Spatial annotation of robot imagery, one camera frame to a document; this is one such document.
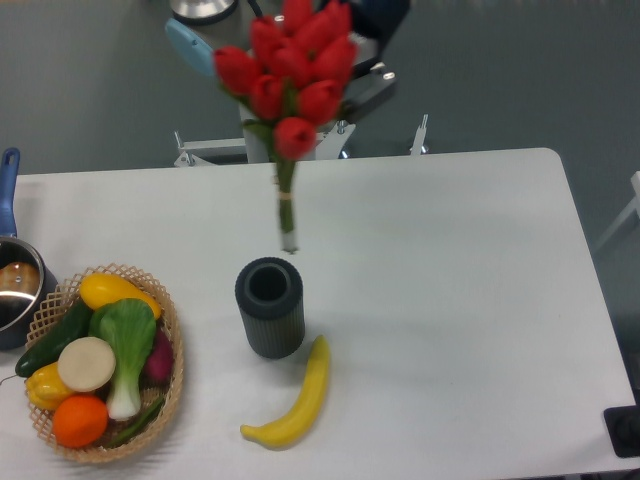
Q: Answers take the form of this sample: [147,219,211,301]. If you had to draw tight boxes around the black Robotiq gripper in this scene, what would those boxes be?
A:
[339,0,411,123]

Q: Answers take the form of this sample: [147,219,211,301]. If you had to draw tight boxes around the red tulip bouquet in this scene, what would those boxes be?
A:
[211,1,358,253]

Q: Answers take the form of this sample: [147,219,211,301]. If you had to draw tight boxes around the yellow banana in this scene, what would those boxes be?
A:
[240,335,331,450]

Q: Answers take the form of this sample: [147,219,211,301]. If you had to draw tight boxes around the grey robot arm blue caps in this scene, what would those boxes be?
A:
[165,1,413,124]

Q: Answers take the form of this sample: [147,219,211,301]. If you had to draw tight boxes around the dark grey ribbed vase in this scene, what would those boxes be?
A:
[234,257,305,359]

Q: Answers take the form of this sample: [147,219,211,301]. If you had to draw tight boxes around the white furniture leg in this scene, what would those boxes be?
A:
[595,171,639,253]

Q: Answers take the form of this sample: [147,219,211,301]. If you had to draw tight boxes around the yellow squash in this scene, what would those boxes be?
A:
[79,273,162,320]

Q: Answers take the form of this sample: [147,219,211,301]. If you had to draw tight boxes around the green bok choy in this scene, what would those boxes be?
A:
[89,298,156,421]

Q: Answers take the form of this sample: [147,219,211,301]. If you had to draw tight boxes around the green cucumber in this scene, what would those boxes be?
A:
[15,300,93,378]

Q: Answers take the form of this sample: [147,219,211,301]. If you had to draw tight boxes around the woven wicker basket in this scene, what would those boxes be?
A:
[26,263,184,464]

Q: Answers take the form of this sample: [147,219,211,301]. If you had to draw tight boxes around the green chili pepper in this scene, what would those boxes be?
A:
[104,397,165,449]

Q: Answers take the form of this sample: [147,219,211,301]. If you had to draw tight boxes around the beige round bun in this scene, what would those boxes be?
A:
[57,336,116,392]

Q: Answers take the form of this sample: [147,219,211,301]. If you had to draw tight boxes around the black device at table edge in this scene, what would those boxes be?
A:
[603,405,639,458]

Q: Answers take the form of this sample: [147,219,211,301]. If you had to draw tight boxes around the orange fruit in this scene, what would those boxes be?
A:
[52,394,109,448]

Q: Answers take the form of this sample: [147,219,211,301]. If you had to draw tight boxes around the yellow bell pepper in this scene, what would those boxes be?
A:
[25,362,75,411]

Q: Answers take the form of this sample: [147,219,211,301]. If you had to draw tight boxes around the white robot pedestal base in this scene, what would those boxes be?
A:
[172,102,431,169]

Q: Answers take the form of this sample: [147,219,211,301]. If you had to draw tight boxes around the blue handled saucepan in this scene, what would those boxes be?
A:
[1,147,57,351]

